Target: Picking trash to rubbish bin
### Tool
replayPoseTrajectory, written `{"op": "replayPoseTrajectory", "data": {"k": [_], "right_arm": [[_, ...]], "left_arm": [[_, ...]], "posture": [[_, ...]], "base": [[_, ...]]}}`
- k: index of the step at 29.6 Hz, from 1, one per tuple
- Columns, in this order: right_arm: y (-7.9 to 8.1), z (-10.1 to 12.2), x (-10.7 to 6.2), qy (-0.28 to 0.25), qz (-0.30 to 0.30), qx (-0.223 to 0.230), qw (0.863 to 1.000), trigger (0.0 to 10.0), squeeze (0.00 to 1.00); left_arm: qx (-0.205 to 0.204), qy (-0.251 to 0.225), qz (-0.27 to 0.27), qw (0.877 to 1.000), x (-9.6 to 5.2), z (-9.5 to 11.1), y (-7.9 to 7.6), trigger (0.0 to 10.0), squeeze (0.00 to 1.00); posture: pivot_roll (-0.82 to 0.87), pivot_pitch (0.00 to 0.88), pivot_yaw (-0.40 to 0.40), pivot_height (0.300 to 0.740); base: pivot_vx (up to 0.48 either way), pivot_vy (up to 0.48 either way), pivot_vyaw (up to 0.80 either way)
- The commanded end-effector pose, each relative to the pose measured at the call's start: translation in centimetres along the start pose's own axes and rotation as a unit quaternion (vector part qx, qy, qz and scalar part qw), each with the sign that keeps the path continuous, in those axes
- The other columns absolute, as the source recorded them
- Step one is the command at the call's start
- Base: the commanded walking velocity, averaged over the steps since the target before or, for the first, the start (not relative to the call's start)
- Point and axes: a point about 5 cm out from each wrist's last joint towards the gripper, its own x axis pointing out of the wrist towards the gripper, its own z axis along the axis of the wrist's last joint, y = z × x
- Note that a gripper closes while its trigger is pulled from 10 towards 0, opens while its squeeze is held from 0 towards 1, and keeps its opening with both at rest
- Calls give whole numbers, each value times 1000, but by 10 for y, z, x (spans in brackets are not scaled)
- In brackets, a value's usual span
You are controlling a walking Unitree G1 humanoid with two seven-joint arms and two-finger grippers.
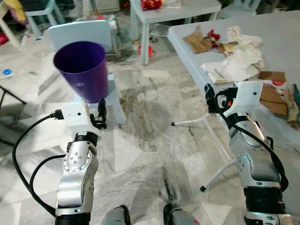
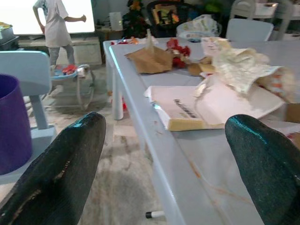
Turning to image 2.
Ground white box appliance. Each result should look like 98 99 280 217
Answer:
109 11 124 31

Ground brown paper bag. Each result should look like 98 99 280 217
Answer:
124 28 175 75

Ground orange printed paper wrapper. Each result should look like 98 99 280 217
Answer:
255 67 298 104

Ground white printed plastic bag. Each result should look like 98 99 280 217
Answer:
175 14 222 39

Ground light blue plastic table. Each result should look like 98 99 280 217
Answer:
103 37 300 225

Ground person in white shirt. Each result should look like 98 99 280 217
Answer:
32 0 87 66

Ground torn brown paper piece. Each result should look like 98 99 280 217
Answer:
187 56 216 76

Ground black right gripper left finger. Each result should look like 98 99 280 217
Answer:
0 111 107 225

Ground baby bouncer seat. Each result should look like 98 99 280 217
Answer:
49 63 97 111

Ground brown cardboard box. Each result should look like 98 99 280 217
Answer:
285 103 300 124

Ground purple plastic rubbish bin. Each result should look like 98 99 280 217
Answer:
0 74 33 176

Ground crumpled white paper wrapper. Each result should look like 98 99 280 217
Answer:
194 36 297 98

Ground flat white paper bag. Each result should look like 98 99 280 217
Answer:
143 79 286 131

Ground white marker with black cap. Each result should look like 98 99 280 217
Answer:
145 210 166 219

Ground dark plant with flowers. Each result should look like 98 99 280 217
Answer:
122 0 149 38

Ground dark grey storage box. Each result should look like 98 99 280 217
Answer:
0 22 20 51

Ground small red orange toys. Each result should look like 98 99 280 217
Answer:
110 36 139 46

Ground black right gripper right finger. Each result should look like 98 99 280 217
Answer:
224 114 300 225

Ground red crumpled wrapper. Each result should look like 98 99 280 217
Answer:
166 38 192 68

